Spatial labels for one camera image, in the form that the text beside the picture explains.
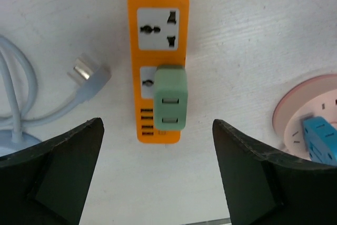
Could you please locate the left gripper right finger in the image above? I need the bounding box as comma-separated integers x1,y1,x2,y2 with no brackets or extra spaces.
213,120,336,224

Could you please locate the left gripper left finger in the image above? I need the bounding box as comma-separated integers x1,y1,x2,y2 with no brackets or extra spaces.
1,118,104,224

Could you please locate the blue round power socket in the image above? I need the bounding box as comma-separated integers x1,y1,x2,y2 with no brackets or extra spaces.
1,130,41,156

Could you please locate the blue plug adapter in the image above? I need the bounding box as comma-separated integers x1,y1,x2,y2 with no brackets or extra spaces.
302,116,336,167

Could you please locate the pink round power socket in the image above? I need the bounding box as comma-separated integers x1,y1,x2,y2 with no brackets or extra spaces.
272,74,336,160

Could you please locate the green charger plug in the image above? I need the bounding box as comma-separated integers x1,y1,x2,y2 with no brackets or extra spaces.
153,65,188,131

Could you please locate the orange power strip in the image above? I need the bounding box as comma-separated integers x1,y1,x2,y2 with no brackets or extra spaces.
127,0,190,144

